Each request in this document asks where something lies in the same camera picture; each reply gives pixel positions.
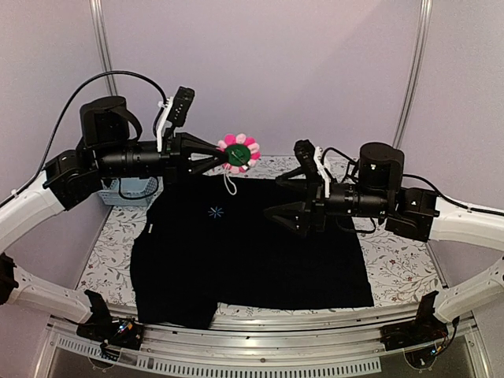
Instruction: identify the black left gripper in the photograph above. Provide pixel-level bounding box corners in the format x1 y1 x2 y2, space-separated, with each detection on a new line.
96 131 228 191

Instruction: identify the pink flower plush brooch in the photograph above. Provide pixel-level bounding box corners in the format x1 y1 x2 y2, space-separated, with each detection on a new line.
217 133 261 196

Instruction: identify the black t-shirt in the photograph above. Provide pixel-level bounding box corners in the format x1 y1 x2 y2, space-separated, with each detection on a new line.
130 176 374 329

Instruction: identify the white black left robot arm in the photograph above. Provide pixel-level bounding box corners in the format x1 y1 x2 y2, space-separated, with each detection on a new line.
1 87 228 353

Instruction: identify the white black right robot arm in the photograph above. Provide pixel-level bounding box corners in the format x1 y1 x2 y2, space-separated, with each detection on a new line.
264 140 503 357

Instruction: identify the light blue plastic basket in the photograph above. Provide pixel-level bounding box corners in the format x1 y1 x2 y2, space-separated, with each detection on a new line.
98 177 162 207

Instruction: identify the floral patterned table mat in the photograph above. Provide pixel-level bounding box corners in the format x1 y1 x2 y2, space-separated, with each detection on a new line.
77 156 439 319

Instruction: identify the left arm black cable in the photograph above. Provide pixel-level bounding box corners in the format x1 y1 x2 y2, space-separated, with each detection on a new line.
39 70 168 178

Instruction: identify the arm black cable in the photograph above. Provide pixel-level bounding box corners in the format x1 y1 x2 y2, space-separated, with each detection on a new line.
322 146 504 237
39 70 168 178

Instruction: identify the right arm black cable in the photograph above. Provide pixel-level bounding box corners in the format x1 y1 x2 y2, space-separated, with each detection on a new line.
322 146 504 237

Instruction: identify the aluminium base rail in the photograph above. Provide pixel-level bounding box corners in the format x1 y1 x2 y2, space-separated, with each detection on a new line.
35 304 492 377

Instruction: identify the left aluminium frame post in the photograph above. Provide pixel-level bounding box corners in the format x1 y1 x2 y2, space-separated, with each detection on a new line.
89 0 113 72

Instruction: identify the aluminium frame post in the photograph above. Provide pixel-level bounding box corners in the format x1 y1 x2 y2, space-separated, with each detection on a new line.
393 0 433 149
89 0 113 72

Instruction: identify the right aluminium frame post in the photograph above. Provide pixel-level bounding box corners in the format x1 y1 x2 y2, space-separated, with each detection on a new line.
393 0 433 149

